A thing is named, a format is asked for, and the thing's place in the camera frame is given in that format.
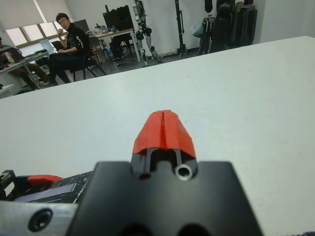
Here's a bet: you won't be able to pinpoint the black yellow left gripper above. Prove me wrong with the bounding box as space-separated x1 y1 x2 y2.
0 169 65 199

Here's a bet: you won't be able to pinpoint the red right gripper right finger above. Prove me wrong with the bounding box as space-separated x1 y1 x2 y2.
161 109 197 170

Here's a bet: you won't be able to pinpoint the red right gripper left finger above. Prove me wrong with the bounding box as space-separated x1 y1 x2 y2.
130 110 164 179

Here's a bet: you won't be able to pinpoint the black camera box lid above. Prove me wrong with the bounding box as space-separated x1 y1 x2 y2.
13 171 95 205

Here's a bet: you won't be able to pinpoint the black chair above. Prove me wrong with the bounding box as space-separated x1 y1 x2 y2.
71 36 108 81
109 34 135 65

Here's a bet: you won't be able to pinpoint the folded black stands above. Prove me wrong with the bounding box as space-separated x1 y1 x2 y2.
198 14 217 56

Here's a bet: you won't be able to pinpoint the white desk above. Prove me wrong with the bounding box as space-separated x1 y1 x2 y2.
88 27 142 63

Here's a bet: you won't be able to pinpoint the silver humanoid robot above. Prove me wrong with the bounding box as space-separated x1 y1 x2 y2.
132 0 163 67

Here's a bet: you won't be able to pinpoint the grey desk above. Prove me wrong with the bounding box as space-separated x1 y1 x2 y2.
0 50 54 95

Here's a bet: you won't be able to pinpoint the pale plastic bag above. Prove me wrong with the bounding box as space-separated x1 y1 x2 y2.
189 21 205 37

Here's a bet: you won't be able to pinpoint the person in brown trousers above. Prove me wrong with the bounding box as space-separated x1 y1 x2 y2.
0 36 50 89

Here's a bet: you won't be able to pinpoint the person in black clothes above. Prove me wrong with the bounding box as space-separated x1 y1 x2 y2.
48 12 95 86

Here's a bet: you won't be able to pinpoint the black equipment bag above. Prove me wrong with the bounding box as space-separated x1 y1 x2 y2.
115 5 135 30

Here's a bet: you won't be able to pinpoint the black computer monitor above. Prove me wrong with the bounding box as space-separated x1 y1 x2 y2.
102 4 120 31
73 19 89 32

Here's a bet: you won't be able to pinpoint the black laptop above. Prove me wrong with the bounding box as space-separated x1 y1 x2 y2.
51 40 66 53

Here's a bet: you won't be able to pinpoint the pale blue screen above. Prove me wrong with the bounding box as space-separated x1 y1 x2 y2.
39 39 54 54

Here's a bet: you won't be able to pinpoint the white window blind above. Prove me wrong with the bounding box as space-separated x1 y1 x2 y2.
0 0 72 31

